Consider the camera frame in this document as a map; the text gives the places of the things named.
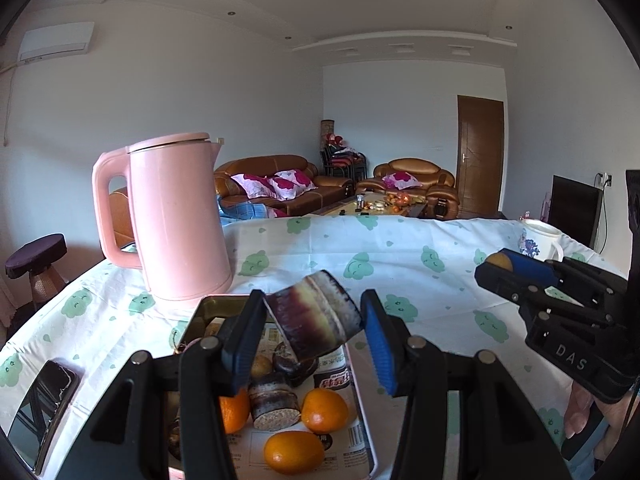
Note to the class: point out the dark round snack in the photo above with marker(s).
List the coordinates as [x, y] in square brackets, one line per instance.
[296, 367]

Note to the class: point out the brown leather armchair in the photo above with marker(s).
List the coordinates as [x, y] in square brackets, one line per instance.
[440, 195]

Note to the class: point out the blue plaid cloth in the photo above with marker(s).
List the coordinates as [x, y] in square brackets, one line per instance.
[242, 210]

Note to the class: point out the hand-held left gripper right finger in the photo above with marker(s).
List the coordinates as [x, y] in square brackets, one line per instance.
[380, 347]

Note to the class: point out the pink tin box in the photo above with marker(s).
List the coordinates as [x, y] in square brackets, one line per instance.
[345, 410]

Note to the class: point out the small yellow orange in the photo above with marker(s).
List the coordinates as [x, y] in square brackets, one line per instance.
[500, 261]

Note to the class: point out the tall patterned vase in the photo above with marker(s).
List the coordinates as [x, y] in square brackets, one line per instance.
[327, 130]

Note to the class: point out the brown leather sofa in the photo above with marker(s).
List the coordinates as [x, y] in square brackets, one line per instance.
[330, 185]

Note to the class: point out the white tablecloth with green clouds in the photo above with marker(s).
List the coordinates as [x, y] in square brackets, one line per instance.
[425, 280]

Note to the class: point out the pink electric kettle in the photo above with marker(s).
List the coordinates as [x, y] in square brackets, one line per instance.
[175, 220]

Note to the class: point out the purple cushioned stool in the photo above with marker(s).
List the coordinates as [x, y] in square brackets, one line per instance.
[35, 252]

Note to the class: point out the large orange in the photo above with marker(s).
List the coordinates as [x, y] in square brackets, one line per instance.
[292, 452]

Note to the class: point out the brown leather chair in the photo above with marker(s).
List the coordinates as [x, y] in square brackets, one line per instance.
[120, 215]

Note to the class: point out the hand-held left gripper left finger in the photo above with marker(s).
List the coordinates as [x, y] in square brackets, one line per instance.
[245, 355]

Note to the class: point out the brown wooden door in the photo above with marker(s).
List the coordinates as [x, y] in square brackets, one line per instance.
[480, 155]

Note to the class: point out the wall socket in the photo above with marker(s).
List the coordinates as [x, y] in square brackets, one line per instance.
[606, 179]

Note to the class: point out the stacked dark chairs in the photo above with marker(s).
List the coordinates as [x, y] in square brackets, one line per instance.
[342, 160]

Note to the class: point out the pink floral pillow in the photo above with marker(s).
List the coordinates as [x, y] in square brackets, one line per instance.
[402, 180]
[295, 185]
[252, 186]

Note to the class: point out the coffee table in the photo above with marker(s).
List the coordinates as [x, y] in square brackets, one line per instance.
[345, 207]

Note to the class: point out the black television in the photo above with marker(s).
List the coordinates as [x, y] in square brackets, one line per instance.
[575, 210]

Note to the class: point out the short sugarcane piece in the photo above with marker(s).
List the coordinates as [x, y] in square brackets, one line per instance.
[275, 402]

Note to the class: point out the brown candy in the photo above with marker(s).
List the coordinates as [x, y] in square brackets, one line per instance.
[315, 315]

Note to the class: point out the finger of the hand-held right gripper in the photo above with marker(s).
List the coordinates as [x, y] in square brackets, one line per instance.
[497, 282]
[532, 267]

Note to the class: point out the white mug with blue print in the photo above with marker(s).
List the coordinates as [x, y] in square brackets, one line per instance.
[542, 242]

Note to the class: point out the black smartphone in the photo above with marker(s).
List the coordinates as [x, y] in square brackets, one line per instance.
[40, 400]

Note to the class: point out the white air conditioner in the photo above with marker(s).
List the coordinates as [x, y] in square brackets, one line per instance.
[57, 42]

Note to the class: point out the person's right hand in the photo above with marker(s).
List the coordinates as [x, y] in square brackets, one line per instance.
[582, 410]

